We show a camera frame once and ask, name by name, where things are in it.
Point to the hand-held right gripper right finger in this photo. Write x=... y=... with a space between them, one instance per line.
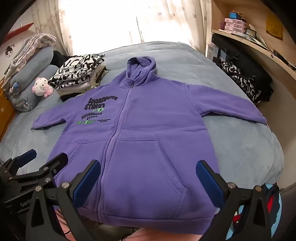
x=209 y=180

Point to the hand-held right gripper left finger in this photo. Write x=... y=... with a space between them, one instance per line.
x=86 y=179

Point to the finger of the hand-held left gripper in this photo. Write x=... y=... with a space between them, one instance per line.
x=26 y=155
x=56 y=162

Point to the purple zip hoodie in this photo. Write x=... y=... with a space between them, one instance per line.
x=143 y=139

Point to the orange wooden headboard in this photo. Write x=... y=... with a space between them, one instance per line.
x=5 y=111

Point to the pink white plush toy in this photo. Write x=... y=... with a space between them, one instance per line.
x=41 y=87

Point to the blue red plastic object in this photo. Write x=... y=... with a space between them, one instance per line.
x=276 y=204

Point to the grey-blue rolled quilt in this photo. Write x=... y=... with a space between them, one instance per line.
x=34 y=64

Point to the black white printed folded garment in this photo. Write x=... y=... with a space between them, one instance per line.
x=69 y=71

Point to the cream folded garment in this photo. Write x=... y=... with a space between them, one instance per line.
x=96 y=78

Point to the black crumpled cloth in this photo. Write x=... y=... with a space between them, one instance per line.
x=57 y=58

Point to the black white patterned cloth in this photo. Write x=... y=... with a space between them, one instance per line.
x=231 y=69

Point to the pink white floral blanket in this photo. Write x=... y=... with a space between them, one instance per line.
x=39 y=41

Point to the grey-blue bed blanket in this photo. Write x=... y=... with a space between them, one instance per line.
x=185 y=64

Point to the black bag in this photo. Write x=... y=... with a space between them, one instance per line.
x=242 y=58

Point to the white cardboard box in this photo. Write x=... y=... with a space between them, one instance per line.
x=211 y=52

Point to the floral sheer curtain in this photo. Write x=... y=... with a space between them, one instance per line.
x=57 y=23

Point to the colourful printed box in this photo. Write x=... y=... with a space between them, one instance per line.
x=251 y=33

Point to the yellow cloth on shelf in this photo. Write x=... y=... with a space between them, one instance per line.
x=274 y=27

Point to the small blue box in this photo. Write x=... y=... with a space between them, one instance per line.
x=234 y=15

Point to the cartoon face wall sticker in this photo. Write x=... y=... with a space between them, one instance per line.
x=9 y=52

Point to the red wall sticker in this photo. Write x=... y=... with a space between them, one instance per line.
x=18 y=32

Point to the wooden wall shelf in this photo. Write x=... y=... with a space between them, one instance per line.
x=252 y=14

